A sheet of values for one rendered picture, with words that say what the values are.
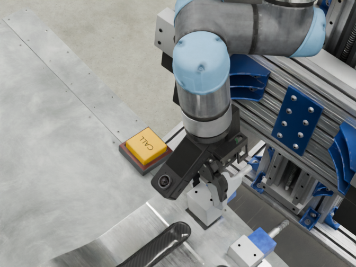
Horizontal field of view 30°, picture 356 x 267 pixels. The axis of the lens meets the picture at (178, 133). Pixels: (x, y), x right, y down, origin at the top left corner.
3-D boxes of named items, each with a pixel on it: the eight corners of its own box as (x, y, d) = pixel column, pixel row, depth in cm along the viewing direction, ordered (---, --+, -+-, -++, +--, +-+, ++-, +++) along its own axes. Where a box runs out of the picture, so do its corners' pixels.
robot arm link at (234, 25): (241, 22, 106) (246, 73, 99) (170, 18, 105) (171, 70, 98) (250, -17, 99) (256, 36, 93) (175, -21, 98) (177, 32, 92)
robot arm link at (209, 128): (204, 131, 94) (166, 99, 98) (206, 149, 97) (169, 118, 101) (241, 101, 96) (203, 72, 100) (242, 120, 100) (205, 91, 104)
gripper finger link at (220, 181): (233, 201, 109) (222, 165, 103) (227, 207, 109) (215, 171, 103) (214, 188, 112) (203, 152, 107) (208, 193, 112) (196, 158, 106)
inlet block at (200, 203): (240, 166, 124) (240, 150, 120) (259, 183, 122) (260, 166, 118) (188, 208, 120) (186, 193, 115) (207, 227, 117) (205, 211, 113)
